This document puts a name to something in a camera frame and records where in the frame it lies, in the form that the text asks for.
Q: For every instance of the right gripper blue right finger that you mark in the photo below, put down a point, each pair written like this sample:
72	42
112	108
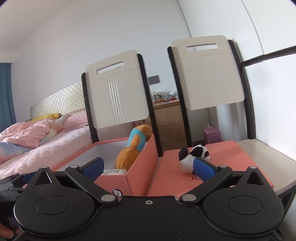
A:
212	177

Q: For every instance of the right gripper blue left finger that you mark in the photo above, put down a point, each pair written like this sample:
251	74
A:
84	178

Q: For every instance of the black white panda plush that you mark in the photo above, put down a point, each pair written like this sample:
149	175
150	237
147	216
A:
187	158

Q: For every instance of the pink shoe box lid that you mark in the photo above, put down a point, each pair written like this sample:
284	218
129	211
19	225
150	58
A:
171	180

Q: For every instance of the orange plush toy blue shirt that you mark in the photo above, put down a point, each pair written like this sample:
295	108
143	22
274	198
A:
136	143

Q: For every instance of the person left hand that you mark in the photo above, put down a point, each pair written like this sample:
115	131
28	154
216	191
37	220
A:
7	233

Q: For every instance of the small pink gift box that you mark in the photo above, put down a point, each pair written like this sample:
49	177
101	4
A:
211	135

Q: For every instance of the pink bed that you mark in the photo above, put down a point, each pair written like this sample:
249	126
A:
73	137

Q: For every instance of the pink crumpled duvet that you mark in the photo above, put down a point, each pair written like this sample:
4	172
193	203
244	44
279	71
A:
22	137

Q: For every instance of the yellow plush on bed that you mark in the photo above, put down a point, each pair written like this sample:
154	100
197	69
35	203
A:
47	116

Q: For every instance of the blue curtain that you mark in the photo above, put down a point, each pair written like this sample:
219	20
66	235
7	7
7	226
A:
8	117

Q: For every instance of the wooden drawer cabinet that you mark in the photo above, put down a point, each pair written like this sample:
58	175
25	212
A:
168	120

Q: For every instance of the quilted beige headboard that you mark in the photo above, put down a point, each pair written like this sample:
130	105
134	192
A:
69	100

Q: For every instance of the beige chair left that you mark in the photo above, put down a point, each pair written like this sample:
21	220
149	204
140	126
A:
116	91

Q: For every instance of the beige chair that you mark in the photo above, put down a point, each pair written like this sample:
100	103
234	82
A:
208	73
116	91

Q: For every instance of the beige chair right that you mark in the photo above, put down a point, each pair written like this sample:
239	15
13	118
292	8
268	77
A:
208	73

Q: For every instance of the grey wall switch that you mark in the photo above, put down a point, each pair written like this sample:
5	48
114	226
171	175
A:
153	80

